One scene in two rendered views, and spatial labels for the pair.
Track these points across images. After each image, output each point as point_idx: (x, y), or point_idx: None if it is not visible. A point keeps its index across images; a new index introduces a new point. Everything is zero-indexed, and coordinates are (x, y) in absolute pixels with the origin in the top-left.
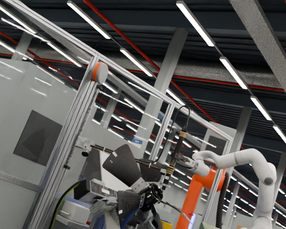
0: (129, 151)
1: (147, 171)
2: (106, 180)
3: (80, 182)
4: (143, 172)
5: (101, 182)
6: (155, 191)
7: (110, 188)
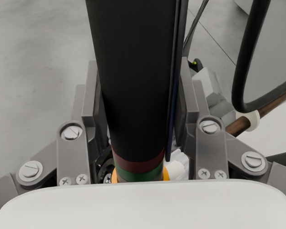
0: (204, 2)
1: None
2: None
3: (194, 61)
4: None
5: (207, 85)
6: (106, 176)
7: (271, 140)
